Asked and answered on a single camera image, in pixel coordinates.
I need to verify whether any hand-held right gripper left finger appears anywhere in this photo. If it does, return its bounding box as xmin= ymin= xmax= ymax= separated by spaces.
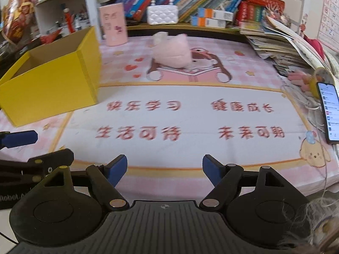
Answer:
xmin=40 ymin=154 xmax=130 ymax=212

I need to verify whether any long black box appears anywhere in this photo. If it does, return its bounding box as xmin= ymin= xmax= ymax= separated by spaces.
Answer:
xmin=0 ymin=38 xmax=43 ymax=59

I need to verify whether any orange and white box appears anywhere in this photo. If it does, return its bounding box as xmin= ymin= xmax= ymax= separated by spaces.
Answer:
xmin=191 ymin=16 xmax=228 ymax=29
xmin=197 ymin=7 xmax=235 ymax=22

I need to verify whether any red figurine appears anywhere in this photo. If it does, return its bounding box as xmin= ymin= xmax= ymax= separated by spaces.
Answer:
xmin=62 ymin=4 xmax=76 ymax=33

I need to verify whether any stack of books and papers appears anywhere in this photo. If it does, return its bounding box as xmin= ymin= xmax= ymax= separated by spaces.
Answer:
xmin=240 ymin=16 xmax=339 ymax=70

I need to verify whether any beige fuzzy fabric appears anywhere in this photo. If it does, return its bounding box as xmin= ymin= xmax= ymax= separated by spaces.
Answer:
xmin=275 ymin=190 xmax=339 ymax=254

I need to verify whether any white cable bundle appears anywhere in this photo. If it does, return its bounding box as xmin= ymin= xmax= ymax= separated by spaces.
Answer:
xmin=281 ymin=85 xmax=329 ymax=133

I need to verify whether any yellow wooden bookshelf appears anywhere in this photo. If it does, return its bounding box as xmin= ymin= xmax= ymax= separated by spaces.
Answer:
xmin=82 ymin=0 xmax=305 ymax=36

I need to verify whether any smartphone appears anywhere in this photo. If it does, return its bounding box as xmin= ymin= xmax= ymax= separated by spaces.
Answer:
xmin=316 ymin=82 xmax=339 ymax=145

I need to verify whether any white quilted pearl-handle handbag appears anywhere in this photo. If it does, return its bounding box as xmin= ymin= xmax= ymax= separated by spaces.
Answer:
xmin=146 ymin=0 xmax=179 ymax=25

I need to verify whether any white brush holder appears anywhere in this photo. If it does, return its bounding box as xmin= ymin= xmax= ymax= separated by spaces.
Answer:
xmin=73 ymin=9 xmax=92 ymax=31

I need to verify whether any red and gold decoration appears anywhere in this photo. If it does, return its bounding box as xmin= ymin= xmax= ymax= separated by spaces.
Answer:
xmin=1 ymin=0 xmax=36 ymax=45

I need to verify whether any pink plush toy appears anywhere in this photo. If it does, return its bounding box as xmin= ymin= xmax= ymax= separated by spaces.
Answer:
xmin=151 ymin=32 xmax=193 ymax=68

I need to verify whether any red book set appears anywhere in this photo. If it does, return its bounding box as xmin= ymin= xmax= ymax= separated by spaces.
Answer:
xmin=236 ymin=1 xmax=268 ymax=23

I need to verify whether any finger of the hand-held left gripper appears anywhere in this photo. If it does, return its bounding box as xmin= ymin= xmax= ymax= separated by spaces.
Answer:
xmin=0 ymin=130 xmax=38 ymax=149
xmin=0 ymin=149 xmax=75 ymax=184

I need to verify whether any pink cylindrical container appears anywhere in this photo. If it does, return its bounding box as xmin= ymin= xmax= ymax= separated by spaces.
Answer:
xmin=99 ymin=2 xmax=129 ymax=47

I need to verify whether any white shelf unit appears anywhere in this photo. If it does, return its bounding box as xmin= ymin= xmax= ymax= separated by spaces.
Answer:
xmin=34 ymin=0 xmax=96 ymax=36

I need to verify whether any yellow cardboard box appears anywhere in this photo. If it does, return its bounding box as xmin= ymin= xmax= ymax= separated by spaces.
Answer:
xmin=0 ymin=26 xmax=102 ymax=127

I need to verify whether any red cloth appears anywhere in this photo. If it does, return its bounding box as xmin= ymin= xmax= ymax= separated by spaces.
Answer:
xmin=303 ymin=36 xmax=326 ymax=60

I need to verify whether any row of blue-spined books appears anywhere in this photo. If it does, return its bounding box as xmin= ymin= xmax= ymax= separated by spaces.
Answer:
xmin=114 ymin=0 xmax=245 ymax=23

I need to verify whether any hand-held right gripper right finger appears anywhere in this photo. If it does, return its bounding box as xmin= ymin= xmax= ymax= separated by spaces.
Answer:
xmin=199 ymin=154 xmax=288 ymax=211

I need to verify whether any pink soft toy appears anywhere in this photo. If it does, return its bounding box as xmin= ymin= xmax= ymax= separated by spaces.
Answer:
xmin=287 ymin=70 xmax=314 ymax=96

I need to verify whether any small white cube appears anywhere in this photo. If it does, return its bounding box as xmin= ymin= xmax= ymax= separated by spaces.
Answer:
xmin=153 ymin=31 xmax=168 ymax=45

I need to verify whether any pink checkered printed desk mat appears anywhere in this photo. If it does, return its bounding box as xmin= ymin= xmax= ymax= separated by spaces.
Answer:
xmin=0 ymin=33 xmax=339 ymax=199

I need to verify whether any pink alphabet wall poster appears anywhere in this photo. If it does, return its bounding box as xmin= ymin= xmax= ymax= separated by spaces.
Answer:
xmin=316 ymin=0 xmax=339 ymax=53

